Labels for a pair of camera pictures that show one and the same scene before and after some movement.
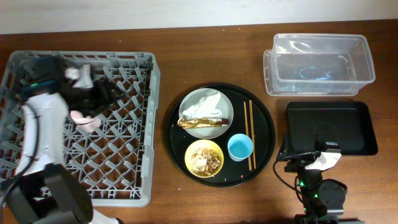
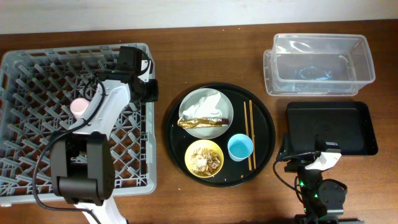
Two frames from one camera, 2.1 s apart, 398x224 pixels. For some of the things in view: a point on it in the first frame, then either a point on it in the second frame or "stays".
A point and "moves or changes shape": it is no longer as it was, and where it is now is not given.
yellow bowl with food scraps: x=204 y=158 stays
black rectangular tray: x=347 y=127 stays
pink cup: x=86 y=124 moves or changes shape
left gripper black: x=101 y=93 -> x=152 y=90
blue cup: x=240 y=147 stays
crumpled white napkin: x=206 y=107 stays
